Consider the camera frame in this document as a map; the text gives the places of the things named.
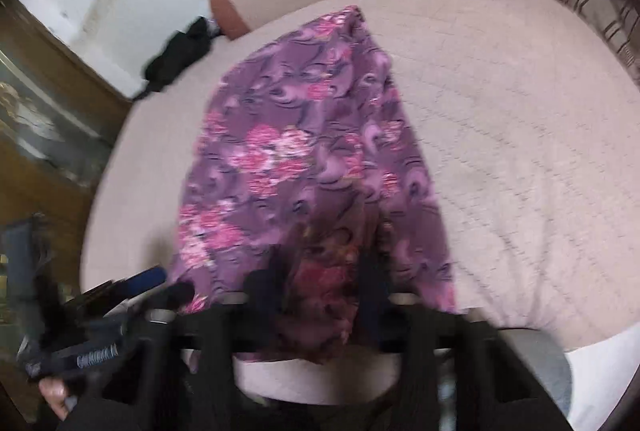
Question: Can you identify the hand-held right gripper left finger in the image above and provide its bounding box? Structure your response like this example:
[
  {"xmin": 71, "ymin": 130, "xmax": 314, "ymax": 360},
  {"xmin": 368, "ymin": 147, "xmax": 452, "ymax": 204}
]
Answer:
[{"xmin": 100, "ymin": 268, "xmax": 288, "ymax": 431}]

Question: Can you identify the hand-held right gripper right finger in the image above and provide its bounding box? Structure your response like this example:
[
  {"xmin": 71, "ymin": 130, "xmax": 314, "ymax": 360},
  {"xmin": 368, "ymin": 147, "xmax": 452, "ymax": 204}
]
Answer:
[{"xmin": 357, "ymin": 251, "xmax": 571, "ymax": 431}]

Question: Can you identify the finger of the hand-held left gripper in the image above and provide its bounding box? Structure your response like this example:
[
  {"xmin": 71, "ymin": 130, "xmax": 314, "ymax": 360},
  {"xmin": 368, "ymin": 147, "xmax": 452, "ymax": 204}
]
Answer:
[
  {"xmin": 75, "ymin": 265, "xmax": 168, "ymax": 318},
  {"xmin": 145, "ymin": 283, "xmax": 195, "ymax": 312}
]

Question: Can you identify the purple floral long-sleeved shirt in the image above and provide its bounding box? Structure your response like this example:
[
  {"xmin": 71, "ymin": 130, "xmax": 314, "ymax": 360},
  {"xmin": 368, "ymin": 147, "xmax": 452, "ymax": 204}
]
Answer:
[{"xmin": 167, "ymin": 5, "xmax": 457, "ymax": 364}]

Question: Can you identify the person's left hand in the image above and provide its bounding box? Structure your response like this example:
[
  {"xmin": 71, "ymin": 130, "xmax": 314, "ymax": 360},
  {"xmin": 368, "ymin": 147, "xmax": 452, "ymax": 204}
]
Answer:
[{"xmin": 39, "ymin": 376, "xmax": 78, "ymax": 419}]

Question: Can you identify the wooden door with glass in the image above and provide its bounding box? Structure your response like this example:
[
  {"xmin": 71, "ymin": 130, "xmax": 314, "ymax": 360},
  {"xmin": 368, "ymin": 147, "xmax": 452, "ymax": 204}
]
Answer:
[{"xmin": 0, "ymin": 0, "xmax": 133, "ymax": 412}]

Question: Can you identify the person's right leg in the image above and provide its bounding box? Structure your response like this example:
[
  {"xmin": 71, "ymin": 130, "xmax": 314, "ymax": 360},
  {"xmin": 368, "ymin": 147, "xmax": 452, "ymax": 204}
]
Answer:
[{"xmin": 500, "ymin": 328, "xmax": 574, "ymax": 418}]

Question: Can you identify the pink quilted mattress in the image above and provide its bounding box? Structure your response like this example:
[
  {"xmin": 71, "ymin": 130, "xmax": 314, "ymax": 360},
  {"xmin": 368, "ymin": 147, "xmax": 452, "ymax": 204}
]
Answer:
[{"xmin": 80, "ymin": 0, "xmax": 640, "ymax": 407}]

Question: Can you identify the black cloth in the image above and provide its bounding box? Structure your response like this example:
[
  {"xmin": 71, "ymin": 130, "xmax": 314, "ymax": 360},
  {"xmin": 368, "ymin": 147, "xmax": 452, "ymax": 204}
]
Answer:
[{"xmin": 132, "ymin": 16, "xmax": 221, "ymax": 101}]

